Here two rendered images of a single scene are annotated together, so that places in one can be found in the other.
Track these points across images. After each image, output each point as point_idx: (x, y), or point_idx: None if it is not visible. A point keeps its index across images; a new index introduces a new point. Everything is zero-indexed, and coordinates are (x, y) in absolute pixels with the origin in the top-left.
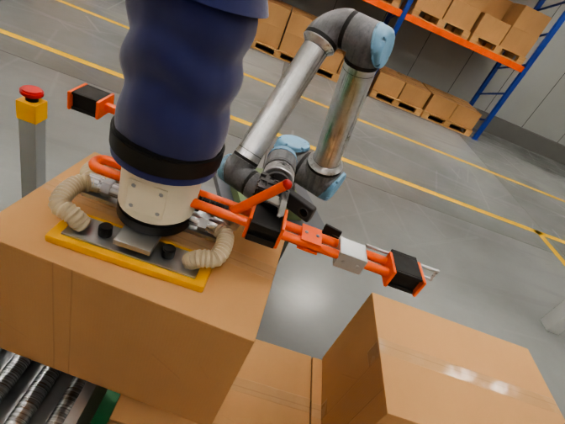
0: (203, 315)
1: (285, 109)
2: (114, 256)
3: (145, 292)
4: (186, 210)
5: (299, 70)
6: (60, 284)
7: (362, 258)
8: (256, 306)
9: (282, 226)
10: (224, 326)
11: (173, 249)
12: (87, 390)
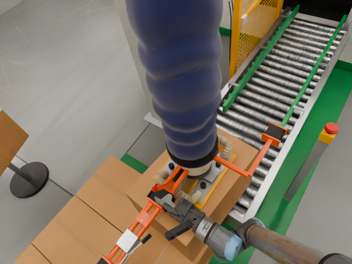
0: (142, 177)
1: (270, 248)
2: None
3: (158, 159)
4: (177, 164)
5: (295, 251)
6: None
7: (118, 241)
8: (139, 200)
9: (149, 198)
10: (134, 183)
11: (169, 166)
12: None
